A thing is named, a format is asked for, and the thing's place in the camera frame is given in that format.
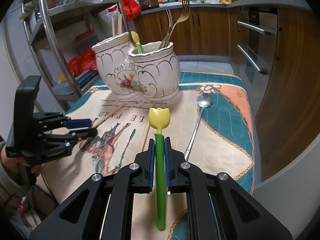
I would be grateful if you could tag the white ceramic double utensil holder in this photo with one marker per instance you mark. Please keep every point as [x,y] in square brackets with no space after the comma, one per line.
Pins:
[154,74]

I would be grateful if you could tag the silver spoon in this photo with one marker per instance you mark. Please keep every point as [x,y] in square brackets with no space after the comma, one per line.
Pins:
[203,101]

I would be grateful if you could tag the stainless steel shelf rack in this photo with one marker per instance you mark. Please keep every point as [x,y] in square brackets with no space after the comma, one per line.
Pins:
[53,44]

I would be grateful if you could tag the printed horse table mat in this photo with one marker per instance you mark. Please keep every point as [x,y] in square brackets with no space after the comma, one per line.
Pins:
[223,143]

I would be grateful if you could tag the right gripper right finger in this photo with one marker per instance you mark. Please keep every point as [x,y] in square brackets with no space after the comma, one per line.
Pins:
[217,206]

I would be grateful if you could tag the built-in oven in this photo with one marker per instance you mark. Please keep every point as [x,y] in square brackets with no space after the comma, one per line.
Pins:
[257,47]

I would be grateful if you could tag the dark rice cooker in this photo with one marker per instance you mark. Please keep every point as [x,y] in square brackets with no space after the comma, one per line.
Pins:
[148,4]

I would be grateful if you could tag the silver fork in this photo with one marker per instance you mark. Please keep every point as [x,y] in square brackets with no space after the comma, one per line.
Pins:
[164,41]

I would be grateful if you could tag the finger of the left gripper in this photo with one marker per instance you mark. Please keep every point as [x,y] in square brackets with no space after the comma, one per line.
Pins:
[77,123]
[75,136]

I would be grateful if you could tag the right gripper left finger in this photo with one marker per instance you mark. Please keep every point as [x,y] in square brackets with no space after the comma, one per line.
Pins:
[101,207]

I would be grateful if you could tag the red plastic bag lower shelf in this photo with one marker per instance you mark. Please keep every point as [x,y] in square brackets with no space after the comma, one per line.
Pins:
[85,61]

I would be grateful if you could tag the wooden chopstick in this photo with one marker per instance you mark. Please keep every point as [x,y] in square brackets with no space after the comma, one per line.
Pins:
[113,27]
[120,24]
[98,123]

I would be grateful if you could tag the left hand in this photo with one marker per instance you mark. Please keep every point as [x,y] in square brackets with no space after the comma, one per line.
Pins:
[11,178]

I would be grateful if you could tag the yellow tulip spoon green handle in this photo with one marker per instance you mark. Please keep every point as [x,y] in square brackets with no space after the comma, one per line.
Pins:
[159,119]

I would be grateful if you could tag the red bag hanging upper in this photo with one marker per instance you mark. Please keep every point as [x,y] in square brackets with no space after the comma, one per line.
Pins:
[128,3]

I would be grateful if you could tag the gold fork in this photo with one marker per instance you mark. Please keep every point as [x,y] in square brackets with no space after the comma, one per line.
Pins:
[183,16]

